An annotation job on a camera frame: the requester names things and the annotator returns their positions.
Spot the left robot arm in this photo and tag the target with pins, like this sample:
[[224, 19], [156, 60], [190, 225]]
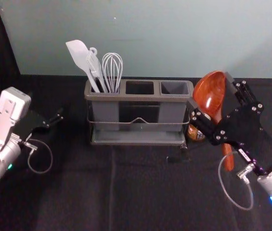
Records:
[[4, 134]]

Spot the grey three-compartment utensil holder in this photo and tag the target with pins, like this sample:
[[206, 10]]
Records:
[[102, 108]]

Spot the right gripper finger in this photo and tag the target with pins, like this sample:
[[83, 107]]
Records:
[[204, 125], [245, 93]]

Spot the grey drip tray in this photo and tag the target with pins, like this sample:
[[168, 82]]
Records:
[[135, 138]]

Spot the reddish brown wooden spoon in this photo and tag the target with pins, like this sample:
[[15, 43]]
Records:
[[210, 92]]

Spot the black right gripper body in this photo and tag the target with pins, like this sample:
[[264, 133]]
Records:
[[241, 125]]

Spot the pale grey silicone spatula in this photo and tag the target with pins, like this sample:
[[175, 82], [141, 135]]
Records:
[[78, 54]]

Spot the small black object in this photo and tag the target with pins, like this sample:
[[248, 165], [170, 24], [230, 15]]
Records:
[[174, 159]]

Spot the pale grey whisk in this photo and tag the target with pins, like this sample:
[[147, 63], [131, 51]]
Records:
[[112, 69]]

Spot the pale grey slotted tongs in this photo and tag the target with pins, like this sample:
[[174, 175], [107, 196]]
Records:
[[94, 65]]

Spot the black table cloth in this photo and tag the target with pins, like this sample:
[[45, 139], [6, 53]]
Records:
[[131, 192]]

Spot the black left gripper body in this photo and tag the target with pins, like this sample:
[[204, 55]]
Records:
[[31, 122]]

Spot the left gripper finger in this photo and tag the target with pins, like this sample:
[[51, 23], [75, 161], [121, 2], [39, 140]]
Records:
[[54, 122], [56, 113]]

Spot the small brown labelled bottle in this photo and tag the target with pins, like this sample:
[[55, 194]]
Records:
[[194, 132]]

